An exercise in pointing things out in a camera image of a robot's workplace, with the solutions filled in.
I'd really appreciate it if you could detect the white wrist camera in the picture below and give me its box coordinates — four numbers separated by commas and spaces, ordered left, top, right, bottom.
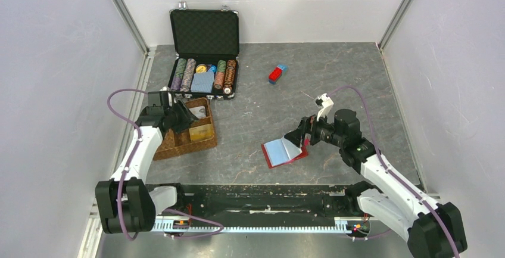
159, 86, 173, 108
314, 93, 334, 121

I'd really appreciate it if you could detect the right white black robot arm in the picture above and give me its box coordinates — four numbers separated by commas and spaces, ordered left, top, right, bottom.
284, 109, 468, 257

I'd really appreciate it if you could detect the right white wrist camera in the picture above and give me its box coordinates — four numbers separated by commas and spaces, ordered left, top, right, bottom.
314, 93, 334, 121

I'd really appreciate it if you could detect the black poker chip case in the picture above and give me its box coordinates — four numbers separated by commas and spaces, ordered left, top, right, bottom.
167, 9, 240, 100

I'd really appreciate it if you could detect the yellow dealer button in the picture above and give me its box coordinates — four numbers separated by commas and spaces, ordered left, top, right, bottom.
195, 64, 208, 73

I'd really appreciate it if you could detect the white toothed cable rail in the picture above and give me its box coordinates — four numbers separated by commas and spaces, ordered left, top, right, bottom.
151, 216, 352, 234

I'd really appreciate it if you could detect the green red chip stack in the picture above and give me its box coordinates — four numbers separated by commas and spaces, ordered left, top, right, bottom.
214, 60, 226, 89

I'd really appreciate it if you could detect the brown orange chip stack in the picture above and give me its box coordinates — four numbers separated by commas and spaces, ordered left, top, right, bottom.
223, 60, 237, 95

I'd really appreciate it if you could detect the grey card in basket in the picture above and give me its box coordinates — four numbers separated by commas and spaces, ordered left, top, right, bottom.
189, 106, 207, 119

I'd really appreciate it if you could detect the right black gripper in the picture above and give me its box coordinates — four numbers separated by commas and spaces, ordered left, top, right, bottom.
284, 108, 345, 148

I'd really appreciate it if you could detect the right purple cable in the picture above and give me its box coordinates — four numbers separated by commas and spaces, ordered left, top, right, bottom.
326, 86, 462, 258

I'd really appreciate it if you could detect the grey purple chip stack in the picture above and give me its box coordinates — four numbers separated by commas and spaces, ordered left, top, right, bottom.
179, 58, 196, 92

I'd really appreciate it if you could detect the blue playing card deck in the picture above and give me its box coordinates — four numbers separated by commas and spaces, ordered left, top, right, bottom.
190, 72, 214, 93

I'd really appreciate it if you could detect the red leather card holder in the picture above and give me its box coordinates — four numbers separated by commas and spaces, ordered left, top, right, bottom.
261, 138, 308, 169

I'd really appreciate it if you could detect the red blue toy brick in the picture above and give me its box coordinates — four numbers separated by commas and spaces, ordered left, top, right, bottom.
268, 64, 289, 85

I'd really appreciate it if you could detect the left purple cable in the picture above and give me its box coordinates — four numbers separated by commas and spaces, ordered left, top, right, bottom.
107, 88, 225, 242

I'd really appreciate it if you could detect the green purple chip stack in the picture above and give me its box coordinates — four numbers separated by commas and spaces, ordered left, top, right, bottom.
170, 58, 187, 91

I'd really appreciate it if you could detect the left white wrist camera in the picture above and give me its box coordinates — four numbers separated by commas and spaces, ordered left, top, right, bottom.
159, 86, 173, 108

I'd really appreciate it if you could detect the purple cable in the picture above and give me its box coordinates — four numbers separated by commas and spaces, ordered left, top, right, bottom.
326, 86, 462, 258
107, 88, 225, 242

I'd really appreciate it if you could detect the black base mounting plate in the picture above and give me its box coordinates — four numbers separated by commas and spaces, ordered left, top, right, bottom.
172, 184, 364, 226

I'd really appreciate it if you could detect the brown woven divided basket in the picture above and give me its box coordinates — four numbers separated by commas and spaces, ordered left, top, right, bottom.
153, 98, 217, 161

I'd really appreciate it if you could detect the orange VIP card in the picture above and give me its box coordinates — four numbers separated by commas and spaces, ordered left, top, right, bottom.
189, 124, 214, 142

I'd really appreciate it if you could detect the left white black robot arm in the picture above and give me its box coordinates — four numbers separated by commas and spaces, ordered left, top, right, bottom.
95, 90, 198, 241

